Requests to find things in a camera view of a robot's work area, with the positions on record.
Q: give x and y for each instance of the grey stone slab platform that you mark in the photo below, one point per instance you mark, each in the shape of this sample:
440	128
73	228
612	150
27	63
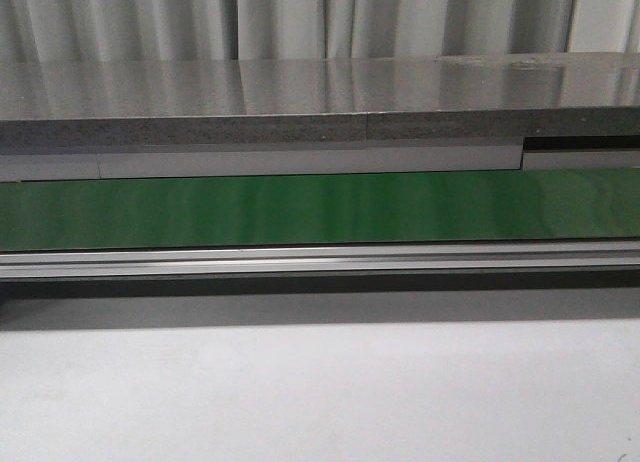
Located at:
98	105

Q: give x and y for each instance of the aluminium front conveyor rail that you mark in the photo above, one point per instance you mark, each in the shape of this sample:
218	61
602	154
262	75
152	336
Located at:
312	259

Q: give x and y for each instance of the green conveyor belt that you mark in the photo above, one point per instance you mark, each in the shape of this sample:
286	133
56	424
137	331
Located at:
320	209

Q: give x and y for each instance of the white pleated curtain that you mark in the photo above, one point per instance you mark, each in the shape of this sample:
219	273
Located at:
159	30

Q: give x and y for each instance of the grey rear conveyor rail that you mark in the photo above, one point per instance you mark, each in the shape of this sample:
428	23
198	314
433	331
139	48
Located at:
371	156

